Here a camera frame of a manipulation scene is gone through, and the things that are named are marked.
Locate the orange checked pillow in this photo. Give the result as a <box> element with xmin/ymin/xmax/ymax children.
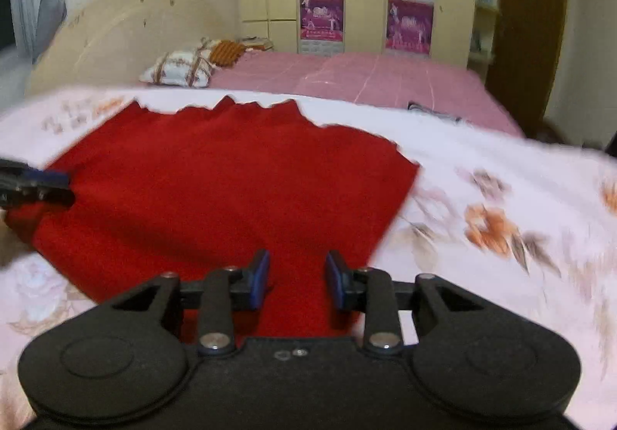
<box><xmin>212</xmin><ymin>39</ymin><xmax>248</xmax><ymax>69</ymax></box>

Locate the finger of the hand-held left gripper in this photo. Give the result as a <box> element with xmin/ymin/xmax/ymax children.
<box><xmin>0</xmin><ymin>159</ymin><xmax>69</xmax><ymax>187</ymax></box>
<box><xmin>0</xmin><ymin>186</ymin><xmax>76</xmax><ymax>210</ymax></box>

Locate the red knit sweater dress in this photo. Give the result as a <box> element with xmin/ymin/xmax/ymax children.
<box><xmin>5</xmin><ymin>95</ymin><xmax>420</xmax><ymax>345</ymax></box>

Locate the cream rounded headboard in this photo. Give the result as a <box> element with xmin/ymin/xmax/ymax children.
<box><xmin>26</xmin><ymin>0</ymin><xmax>238</xmax><ymax>96</ymax></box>

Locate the pink bed sheet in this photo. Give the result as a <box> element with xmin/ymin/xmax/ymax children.
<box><xmin>209</xmin><ymin>50</ymin><xmax>527</xmax><ymax>138</ymax></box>

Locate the brown wooden door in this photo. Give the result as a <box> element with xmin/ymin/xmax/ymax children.
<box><xmin>484</xmin><ymin>0</ymin><xmax>570</xmax><ymax>133</ymax></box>

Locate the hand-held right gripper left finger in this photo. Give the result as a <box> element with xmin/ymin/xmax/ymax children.
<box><xmin>110</xmin><ymin>250</ymin><xmax>271</xmax><ymax>359</ymax></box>

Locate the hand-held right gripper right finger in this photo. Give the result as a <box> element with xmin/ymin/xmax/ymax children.
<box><xmin>324</xmin><ymin>250</ymin><xmax>487</xmax><ymax>358</ymax></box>

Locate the white patterned pillow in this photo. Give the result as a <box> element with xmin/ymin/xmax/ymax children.
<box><xmin>140</xmin><ymin>38</ymin><xmax>223</xmax><ymax>89</ymax></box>

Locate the purple wall poster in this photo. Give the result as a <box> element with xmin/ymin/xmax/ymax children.
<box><xmin>298</xmin><ymin>0</ymin><xmax>346</xmax><ymax>56</ymax></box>
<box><xmin>385</xmin><ymin>0</ymin><xmax>435</xmax><ymax>56</ymax></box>

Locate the cream corner shelf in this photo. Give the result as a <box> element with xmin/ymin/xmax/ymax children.
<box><xmin>467</xmin><ymin>0</ymin><xmax>505</xmax><ymax>75</ymax></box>

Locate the white floral blanket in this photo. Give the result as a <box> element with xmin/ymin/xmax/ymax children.
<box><xmin>0</xmin><ymin>85</ymin><xmax>617</xmax><ymax>430</ymax></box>

